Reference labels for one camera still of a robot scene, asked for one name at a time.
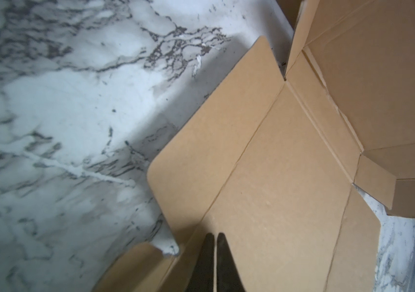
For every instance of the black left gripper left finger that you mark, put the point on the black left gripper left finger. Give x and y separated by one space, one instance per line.
203 273

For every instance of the brown cardboard box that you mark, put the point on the brown cardboard box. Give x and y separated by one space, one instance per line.
275 161

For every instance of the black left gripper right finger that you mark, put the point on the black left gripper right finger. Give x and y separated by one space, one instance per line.
228 278

